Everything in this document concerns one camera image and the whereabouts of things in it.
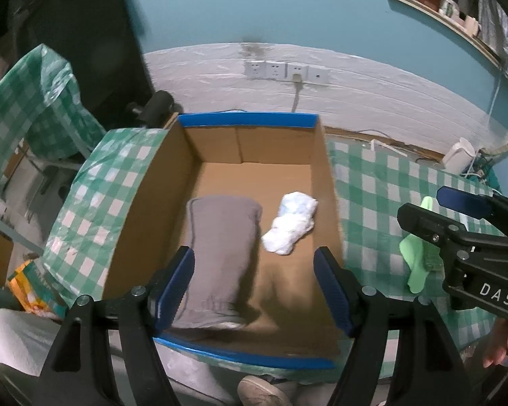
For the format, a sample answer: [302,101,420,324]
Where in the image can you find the green white checked plastic cover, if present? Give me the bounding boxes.
[0,43,106,275]

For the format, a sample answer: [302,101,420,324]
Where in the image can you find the person's right hand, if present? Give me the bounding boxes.
[483,316,508,368]

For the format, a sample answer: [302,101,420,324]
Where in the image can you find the white electric kettle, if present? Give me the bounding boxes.
[442,137,477,174]

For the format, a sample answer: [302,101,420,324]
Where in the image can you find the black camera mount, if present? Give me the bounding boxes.
[129,91,181,130]

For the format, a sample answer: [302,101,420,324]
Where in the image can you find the grey plug cable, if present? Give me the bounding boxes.
[291,74,304,113]

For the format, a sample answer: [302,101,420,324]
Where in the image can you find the light green cloth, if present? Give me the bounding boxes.
[399,197,444,294]

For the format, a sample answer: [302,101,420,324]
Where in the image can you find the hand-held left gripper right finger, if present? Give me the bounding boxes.
[314,246,464,406]

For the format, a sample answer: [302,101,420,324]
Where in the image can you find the white crumpled cloth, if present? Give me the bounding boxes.
[261,191,319,256]

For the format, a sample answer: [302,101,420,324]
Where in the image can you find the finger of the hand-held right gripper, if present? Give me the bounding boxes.
[396,203,508,263]
[436,185,508,238]

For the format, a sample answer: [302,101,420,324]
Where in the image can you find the yellow snack packet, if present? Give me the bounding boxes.
[6,258,67,319]

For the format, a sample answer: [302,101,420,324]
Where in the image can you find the wooden wall shelf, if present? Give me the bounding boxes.
[385,0,502,68]

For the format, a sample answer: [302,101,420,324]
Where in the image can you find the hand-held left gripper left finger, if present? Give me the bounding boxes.
[34,246,195,406]

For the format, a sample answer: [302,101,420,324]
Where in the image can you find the person's grey shoe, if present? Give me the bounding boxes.
[237,374,294,406]

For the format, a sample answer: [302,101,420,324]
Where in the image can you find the cardboard box with blue trim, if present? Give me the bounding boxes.
[103,112,345,368]

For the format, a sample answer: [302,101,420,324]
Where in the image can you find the green white checked tablecloth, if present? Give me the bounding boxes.
[42,127,508,383]

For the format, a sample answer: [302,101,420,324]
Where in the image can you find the person's white trouser leg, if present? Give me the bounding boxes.
[0,308,238,406]

